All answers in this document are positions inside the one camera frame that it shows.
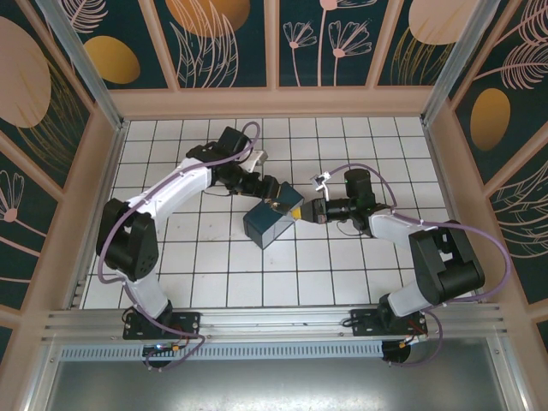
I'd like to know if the blue box with painting print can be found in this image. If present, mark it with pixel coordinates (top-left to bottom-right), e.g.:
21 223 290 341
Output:
242 181 306 250

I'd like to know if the grey metal sheet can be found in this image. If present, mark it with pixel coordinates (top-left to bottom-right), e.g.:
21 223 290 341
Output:
24 342 528 411

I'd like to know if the grey slotted side strip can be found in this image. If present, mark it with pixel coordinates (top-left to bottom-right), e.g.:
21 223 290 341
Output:
63 121 130 312

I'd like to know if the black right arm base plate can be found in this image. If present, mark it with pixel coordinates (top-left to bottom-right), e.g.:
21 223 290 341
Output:
349 307 430 340

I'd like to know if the aluminium mounting rail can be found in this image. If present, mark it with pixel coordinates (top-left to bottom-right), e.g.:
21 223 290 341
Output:
40 301 511 344

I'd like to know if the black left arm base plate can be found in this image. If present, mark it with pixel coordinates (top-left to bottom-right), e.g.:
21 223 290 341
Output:
122 311 203 342

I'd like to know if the grey slotted cable tray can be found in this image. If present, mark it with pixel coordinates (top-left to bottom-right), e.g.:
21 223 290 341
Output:
59 340 387 361

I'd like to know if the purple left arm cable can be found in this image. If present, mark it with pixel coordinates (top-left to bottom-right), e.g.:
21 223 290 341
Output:
97 121 264 372

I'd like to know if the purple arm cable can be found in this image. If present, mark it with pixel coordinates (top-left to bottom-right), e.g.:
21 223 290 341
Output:
97 121 264 372
329 163 512 368

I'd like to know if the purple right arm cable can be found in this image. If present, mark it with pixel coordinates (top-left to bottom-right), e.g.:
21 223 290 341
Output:
329 163 512 368

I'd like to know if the aluminium frame post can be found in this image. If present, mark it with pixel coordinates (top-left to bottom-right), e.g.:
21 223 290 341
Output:
420 0 494 126
36 0 130 139

